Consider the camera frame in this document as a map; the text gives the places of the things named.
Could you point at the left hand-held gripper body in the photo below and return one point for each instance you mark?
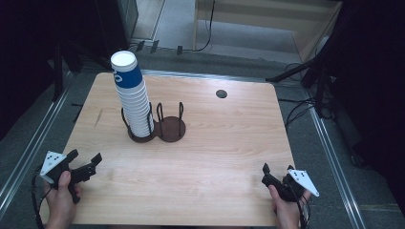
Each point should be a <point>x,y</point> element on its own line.
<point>52,162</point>

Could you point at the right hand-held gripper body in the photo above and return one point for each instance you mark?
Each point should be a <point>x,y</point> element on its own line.
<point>304,183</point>

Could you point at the stack of white paper cups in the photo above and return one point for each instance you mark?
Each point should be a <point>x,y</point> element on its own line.
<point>137,111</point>

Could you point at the dark brown double cup holder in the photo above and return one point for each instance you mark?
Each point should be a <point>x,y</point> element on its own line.
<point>172,129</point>

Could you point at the person's right hand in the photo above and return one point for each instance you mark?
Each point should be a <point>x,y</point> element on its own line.
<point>288,213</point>

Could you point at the person's left hand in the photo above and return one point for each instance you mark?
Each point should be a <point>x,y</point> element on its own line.
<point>60,206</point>

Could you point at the black metal stand legs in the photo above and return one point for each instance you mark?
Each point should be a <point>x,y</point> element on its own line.
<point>320,86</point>

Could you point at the black round table grommet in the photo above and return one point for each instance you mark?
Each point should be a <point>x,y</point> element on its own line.
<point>221,93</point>

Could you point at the dark cabinet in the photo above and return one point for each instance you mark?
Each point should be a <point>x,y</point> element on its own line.
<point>117,25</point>

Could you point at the metal floor rail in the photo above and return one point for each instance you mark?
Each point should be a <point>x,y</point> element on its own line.
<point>28,152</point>
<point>337,165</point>

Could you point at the black upright stand post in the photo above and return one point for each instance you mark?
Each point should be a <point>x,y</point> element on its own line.
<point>58,73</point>

